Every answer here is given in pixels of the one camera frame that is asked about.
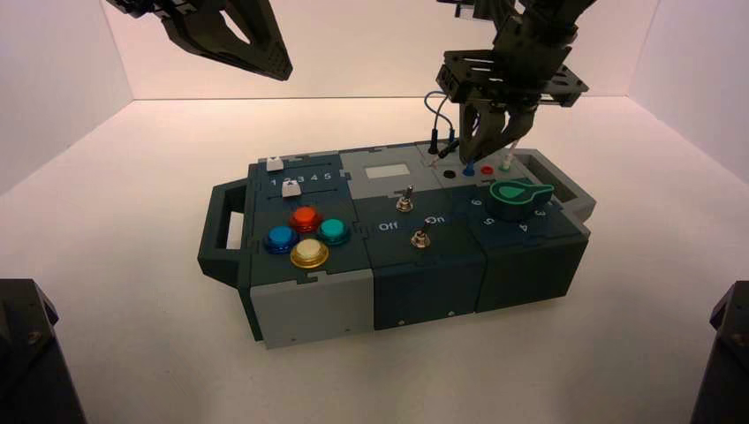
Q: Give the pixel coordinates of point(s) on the teal round push button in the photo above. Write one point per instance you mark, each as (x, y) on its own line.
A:
(334, 231)

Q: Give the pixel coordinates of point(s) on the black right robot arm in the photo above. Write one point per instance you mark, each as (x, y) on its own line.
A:
(556, 10)

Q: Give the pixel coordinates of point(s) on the metal toggle switch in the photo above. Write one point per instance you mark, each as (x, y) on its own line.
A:
(403, 202)
(419, 237)

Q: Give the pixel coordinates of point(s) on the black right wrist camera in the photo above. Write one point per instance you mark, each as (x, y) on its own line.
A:
(474, 7)

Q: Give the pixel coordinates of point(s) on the white slider knob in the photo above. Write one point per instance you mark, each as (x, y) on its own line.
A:
(291, 189)
(273, 164)

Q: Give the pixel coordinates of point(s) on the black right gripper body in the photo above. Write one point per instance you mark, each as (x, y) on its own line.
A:
(515, 70)

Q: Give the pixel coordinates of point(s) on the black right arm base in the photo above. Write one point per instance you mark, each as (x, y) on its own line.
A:
(725, 357)

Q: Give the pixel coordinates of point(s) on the red round push button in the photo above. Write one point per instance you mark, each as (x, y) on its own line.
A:
(305, 219)

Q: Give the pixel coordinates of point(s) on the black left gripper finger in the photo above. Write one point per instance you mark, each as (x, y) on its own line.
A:
(269, 41)
(205, 38)

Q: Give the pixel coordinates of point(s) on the blue round push button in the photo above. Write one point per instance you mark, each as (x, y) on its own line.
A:
(281, 239)

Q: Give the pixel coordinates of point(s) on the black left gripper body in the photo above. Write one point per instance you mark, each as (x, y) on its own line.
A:
(146, 9)

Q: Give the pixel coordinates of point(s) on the yellow round push button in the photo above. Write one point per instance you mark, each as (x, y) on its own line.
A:
(309, 254)

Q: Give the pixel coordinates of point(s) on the dark teal grey control box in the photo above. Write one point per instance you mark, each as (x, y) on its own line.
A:
(421, 275)

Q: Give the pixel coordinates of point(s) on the small grey display screen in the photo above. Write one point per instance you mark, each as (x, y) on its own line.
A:
(387, 171)

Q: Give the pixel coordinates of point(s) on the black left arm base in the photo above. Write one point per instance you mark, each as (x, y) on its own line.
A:
(29, 357)

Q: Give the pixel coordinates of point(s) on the green rotary pointer knob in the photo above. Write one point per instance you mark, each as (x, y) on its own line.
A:
(515, 199)

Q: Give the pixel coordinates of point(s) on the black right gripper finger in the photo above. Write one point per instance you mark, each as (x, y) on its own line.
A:
(521, 126)
(481, 137)

